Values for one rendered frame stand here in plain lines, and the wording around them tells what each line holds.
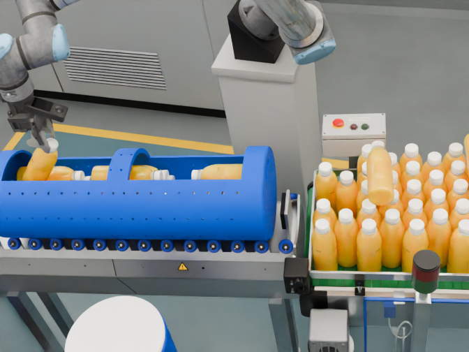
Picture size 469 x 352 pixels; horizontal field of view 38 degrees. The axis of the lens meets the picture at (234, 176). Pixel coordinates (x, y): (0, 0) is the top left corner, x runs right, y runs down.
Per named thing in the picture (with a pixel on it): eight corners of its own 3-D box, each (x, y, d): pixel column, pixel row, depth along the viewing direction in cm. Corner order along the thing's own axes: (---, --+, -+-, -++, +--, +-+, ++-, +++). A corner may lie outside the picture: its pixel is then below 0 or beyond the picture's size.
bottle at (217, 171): (262, 193, 199) (200, 192, 203) (264, 173, 203) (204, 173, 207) (258, 179, 193) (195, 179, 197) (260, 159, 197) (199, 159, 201)
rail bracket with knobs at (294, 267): (288, 272, 206) (285, 251, 198) (312, 272, 204) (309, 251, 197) (285, 299, 199) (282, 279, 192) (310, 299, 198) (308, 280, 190)
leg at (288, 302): (287, 345, 289) (271, 258, 244) (301, 346, 288) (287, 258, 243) (286, 357, 285) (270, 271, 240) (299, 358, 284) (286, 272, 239)
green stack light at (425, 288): (410, 272, 168) (411, 260, 165) (437, 272, 167) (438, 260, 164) (411, 294, 164) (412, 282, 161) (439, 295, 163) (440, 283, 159)
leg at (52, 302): (73, 336, 308) (21, 253, 263) (85, 336, 307) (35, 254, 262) (69, 348, 304) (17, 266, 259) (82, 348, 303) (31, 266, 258)
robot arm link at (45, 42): (56, 9, 176) (10, 23, 175) (68, 48, 173) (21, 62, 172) (65, 26, 185) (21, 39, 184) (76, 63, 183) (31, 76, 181)
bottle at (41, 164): (40, 170, 217) (57, 137, 204) (47, 188, 214) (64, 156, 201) (19, 172, 213) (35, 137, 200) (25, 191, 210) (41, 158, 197)
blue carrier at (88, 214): (35, 192, 240) (5, 132, 220) (279, 191, 223) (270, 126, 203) (5, 255, 220) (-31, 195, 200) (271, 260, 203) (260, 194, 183)
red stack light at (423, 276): (411, 260, 165) (412, 251, 162) (438, 260, 164) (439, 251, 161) (412, 282, 161) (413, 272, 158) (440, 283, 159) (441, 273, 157)
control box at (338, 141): (324, 136, 230) (323, 113, 222) (384, 135, 226) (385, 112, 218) (323, 157, 223) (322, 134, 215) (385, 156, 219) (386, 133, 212)
